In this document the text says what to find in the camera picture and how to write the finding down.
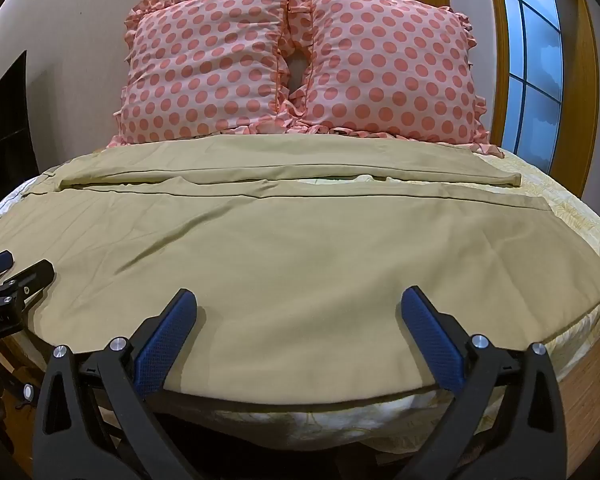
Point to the window with blue panes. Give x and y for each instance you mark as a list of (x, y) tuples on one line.
[(535, 60)]

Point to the pink polka dot pillow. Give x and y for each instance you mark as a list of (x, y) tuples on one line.
[(205, 65), (385, 60)]

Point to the black cabinet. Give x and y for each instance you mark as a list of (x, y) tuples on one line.
[(2, 125)]

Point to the wooden window frame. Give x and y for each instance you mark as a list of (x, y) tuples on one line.
[(582, 85)]

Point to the olive green bed sheet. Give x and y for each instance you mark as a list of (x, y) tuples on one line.
[(300, 270)]

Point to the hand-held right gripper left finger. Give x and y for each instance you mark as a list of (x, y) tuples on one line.
[(161, 345)]

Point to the bed with floral sheet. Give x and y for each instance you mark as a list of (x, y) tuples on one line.
[(572, 200)]

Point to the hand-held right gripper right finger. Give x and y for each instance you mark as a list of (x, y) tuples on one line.
[(437, 342)]

